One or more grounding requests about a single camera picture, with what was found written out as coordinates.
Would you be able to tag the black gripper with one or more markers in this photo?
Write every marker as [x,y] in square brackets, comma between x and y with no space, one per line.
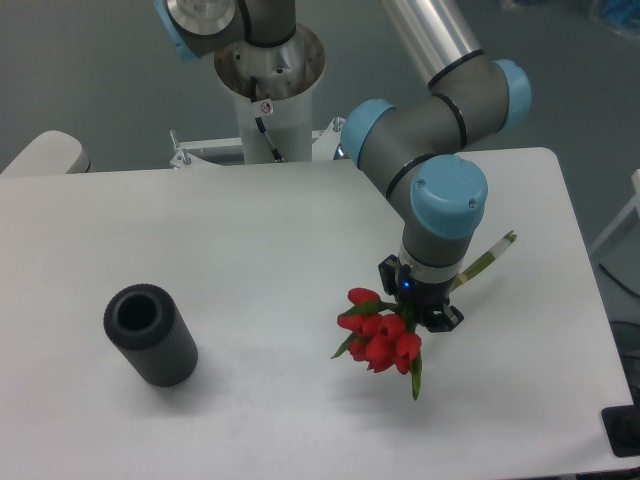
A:
[425,287]

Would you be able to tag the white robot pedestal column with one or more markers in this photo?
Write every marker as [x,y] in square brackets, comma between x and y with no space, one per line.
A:
[272,94]

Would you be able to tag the red tulip bouquet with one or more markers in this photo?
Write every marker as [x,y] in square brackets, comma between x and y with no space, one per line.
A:
[383,335]

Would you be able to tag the white metal base frame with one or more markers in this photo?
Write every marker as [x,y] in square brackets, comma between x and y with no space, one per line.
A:
[326,145]

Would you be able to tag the black device at table edge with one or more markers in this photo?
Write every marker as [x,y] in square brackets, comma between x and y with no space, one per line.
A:
[622,428]

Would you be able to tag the black ribbed cylindrical vase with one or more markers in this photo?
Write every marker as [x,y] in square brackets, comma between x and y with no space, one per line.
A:
[143,322]

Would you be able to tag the white chair back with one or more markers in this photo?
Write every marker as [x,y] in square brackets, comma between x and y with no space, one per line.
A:
[51,153]

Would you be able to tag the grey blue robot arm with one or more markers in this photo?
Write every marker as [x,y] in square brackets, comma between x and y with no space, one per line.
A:
[412,157]

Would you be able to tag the white frame at right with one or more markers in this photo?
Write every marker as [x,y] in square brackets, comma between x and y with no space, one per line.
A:
[624,221]

